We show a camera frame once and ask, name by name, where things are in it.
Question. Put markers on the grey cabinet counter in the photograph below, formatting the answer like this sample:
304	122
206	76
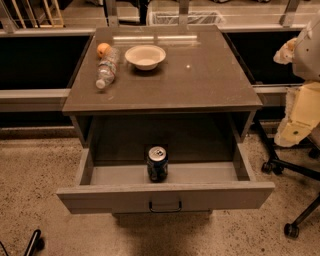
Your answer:
199	74

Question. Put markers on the white wire basket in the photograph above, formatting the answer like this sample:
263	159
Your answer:
168	18

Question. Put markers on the white paper bowl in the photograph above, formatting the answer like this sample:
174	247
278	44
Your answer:
145	57

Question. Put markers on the wooden chair frame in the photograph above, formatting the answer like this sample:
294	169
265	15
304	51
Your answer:
35	13

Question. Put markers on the black chair leg with wheel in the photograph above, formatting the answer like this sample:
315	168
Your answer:
36	243

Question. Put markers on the black office chair base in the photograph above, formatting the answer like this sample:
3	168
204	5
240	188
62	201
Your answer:
276	165

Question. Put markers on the clear plastic water bottle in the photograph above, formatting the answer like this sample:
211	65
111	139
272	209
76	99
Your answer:
107	68

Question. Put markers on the orange fruit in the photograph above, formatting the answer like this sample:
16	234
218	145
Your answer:
102	48

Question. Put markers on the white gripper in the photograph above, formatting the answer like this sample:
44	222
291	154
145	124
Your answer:
307	56

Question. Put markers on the open grey top drawer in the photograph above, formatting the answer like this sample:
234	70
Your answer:
201	187

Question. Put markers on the black drawer handle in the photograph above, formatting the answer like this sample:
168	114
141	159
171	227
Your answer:
164	208

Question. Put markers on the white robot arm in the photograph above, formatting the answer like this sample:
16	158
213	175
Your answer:
303	52

